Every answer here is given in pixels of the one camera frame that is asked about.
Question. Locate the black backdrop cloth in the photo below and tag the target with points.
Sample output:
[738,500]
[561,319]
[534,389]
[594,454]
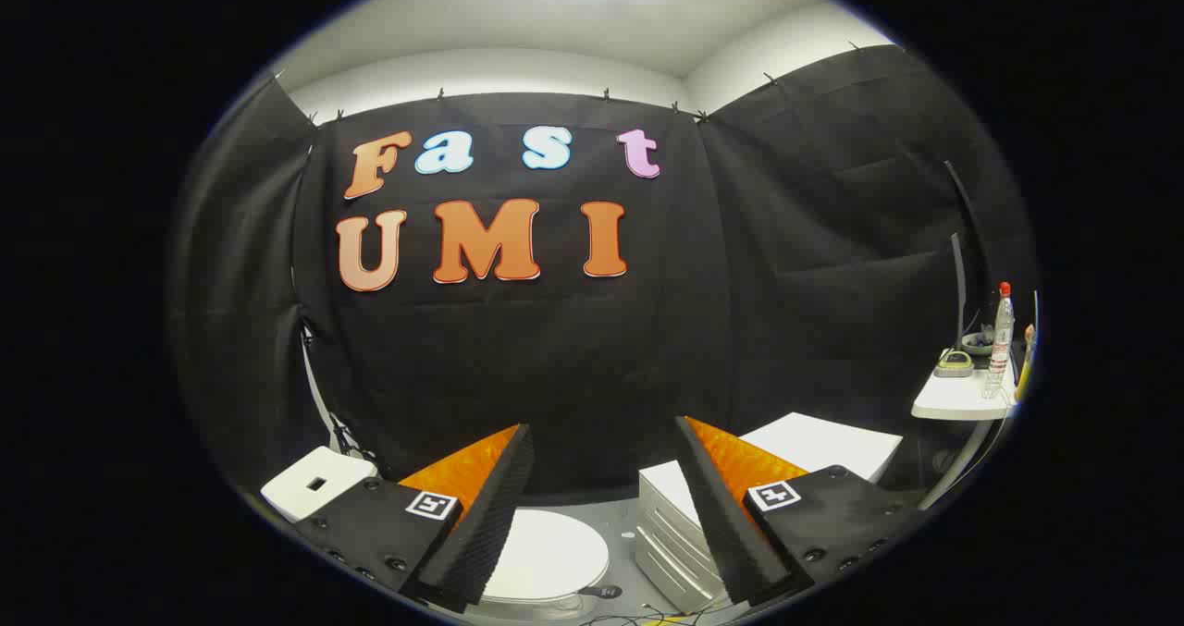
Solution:
[573,358]

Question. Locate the small white table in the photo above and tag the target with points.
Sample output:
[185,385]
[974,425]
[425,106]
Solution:
[957,402]

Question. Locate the white toilet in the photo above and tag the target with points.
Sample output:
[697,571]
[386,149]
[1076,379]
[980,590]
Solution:
[314,487]

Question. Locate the clear water bottle red cap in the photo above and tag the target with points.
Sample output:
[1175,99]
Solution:
[1000,344]

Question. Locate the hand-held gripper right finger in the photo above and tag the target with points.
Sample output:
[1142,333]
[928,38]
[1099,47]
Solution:
[712,506]

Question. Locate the grey tape roll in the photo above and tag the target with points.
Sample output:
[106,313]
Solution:
[953,369]

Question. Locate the small black floor device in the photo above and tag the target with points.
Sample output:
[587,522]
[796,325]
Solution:
[606,593]

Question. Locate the white drawer cabinet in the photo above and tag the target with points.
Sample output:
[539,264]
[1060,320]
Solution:
[832,446]

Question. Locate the yellow orange object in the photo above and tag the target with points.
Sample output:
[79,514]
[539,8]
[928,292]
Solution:
[1025,372]

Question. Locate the small bowl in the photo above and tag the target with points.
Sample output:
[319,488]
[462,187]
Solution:
[977,341]

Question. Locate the white pipe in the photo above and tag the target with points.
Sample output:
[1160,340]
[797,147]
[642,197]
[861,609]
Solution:
[313,376]

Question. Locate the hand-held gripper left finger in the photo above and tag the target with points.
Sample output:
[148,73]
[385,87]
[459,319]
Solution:
[499,506]

